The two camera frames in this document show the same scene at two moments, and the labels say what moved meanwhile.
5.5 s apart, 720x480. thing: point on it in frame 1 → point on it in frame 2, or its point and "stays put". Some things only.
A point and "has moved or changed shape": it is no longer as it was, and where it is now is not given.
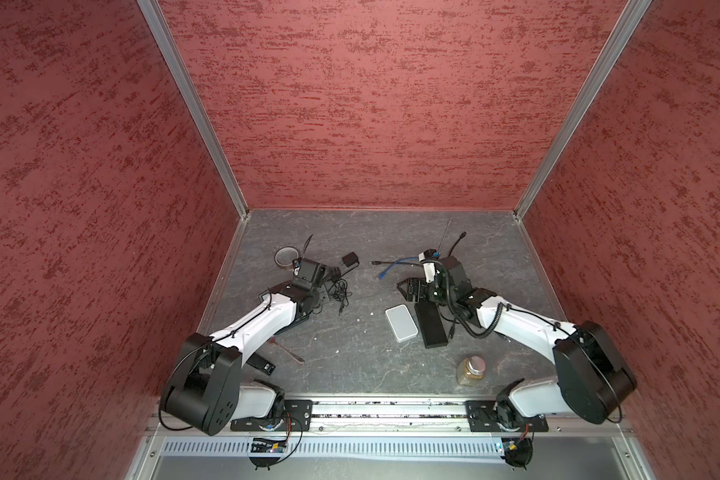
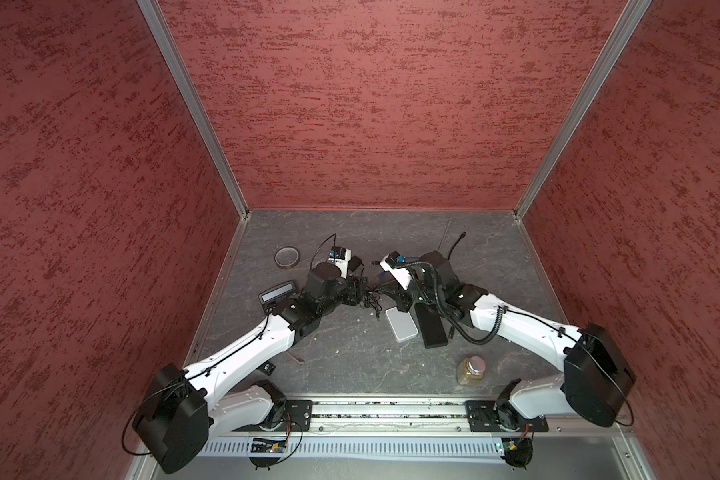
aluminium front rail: x=402 y=418 stays put
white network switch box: x=401 y=323 stays put
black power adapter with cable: x=339 y=288 has moved or changed shape
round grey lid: x=284 y=257 stays put
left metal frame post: x=166 y=41 stays put
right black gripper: x=420 y=284 → x=393 y=289
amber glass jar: x=470 y=370 stays put
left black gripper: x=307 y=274 → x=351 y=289
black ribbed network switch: x=430 y=324 stays put
